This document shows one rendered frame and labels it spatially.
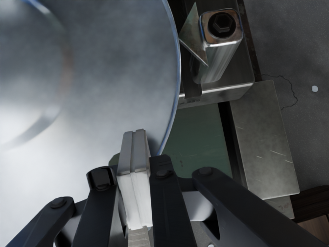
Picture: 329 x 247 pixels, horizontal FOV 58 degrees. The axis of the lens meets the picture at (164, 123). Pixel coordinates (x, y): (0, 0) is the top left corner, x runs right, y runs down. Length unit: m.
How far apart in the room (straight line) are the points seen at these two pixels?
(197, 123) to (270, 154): 0.09
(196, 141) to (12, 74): 0.21
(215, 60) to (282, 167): 0.18
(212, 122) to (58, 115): 0.19
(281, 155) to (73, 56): 0.26
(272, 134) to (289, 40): 0.83
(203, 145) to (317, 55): 0.90
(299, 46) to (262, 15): 0.17
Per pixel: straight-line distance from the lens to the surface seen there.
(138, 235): 0.85
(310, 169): 1.10
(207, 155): 0.35
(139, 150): 0.16
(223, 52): 0.24
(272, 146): 0.37
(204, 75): 0.28
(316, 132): 1.13
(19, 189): 0.23
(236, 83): 0.31
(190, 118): 0.36
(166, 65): 0.23
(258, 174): 0.37
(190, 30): 0.23
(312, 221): 0.72
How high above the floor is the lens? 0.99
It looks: 80 degrees down
